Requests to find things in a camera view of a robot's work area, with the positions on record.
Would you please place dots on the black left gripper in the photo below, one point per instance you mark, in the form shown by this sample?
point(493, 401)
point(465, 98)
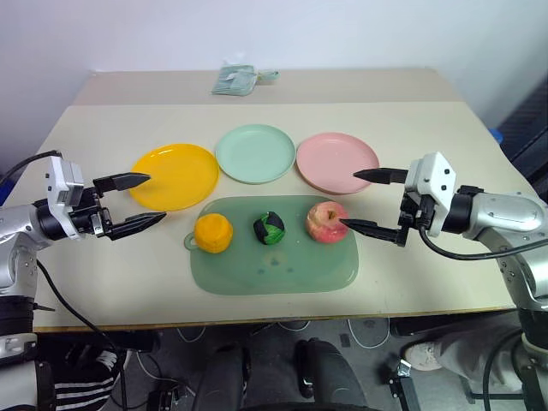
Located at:
point(87, 212)

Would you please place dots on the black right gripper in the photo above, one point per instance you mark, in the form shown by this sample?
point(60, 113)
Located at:
point(413, 210)

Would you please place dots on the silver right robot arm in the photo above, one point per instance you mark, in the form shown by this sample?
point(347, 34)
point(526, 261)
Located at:
point(509, 218)

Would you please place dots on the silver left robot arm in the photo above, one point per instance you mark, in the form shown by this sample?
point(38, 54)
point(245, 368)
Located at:
point(17, 240)

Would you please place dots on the yellow plate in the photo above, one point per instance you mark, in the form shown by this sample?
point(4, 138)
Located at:
point(174, 177)

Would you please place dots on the pink plate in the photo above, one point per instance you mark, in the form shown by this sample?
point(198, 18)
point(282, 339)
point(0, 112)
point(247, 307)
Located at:
point(334, 160)

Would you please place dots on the orange fruit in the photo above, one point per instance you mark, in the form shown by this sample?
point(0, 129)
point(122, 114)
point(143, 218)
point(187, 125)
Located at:
point(213, 232)

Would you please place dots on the green black toy vegetable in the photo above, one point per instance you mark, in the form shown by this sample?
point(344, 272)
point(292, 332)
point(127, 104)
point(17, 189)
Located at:
point(268, 228)

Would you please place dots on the green plate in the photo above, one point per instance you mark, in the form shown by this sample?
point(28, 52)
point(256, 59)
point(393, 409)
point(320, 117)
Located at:
point(255, 153)

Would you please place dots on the red apple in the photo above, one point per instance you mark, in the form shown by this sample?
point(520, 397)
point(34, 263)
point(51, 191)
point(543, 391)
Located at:
point(325, 222)

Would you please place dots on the translucent green cutting board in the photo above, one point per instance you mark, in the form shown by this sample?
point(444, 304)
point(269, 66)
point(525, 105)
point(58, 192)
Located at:
point(274, 261)

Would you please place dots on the grey shoe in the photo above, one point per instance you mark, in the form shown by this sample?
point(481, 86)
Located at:
point(424, 355)

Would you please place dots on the black ribbed case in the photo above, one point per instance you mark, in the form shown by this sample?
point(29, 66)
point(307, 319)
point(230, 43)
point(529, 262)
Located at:
point(524, 128)

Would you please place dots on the black white striped shoe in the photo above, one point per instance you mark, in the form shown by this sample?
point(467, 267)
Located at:
point(81, 377)

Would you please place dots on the dark rounded shape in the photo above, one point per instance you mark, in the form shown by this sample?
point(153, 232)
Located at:
point(325, 377)
point(222, 377)

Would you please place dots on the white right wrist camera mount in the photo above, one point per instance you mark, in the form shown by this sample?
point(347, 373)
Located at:
point(432, 177)

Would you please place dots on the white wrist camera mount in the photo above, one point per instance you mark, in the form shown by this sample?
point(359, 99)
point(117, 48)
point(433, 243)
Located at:
point(432, 177)
point(62, 182)

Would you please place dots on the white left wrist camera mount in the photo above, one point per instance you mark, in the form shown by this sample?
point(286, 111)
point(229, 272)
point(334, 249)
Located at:
point(62, 182)

